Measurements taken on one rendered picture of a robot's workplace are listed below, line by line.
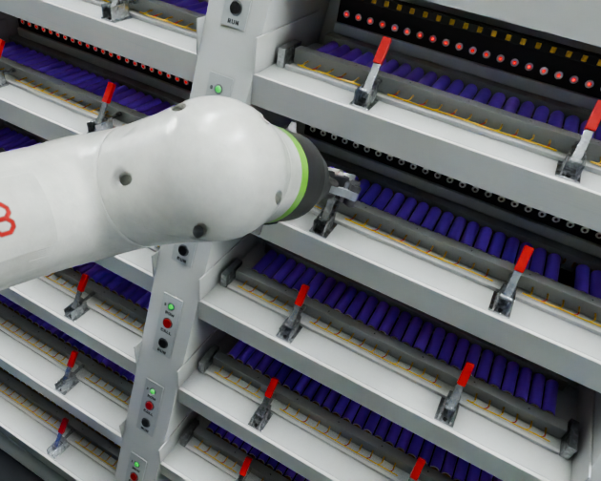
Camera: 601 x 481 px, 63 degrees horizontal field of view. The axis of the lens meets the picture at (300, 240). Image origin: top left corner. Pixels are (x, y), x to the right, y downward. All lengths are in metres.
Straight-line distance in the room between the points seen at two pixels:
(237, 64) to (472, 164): 0.35
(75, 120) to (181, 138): 0.65
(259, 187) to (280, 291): 0.51
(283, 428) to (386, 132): 0.54
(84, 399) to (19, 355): 0.20
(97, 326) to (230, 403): 0.31
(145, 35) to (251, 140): 0.52
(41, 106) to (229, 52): 0.42
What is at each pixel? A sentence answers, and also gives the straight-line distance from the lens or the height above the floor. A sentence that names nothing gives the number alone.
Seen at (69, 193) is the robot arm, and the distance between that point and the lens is 0.39.
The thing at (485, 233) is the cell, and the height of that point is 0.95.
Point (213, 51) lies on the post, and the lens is 0.77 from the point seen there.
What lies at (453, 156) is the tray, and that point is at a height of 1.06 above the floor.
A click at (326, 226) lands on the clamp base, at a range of 0.71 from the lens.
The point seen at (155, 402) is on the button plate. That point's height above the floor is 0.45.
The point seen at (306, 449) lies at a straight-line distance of 0.91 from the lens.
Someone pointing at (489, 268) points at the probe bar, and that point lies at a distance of 0.74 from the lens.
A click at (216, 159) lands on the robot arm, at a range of 0.34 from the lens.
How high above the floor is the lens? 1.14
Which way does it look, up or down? 21 degrees down
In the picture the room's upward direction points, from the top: 17 degrees clockwise
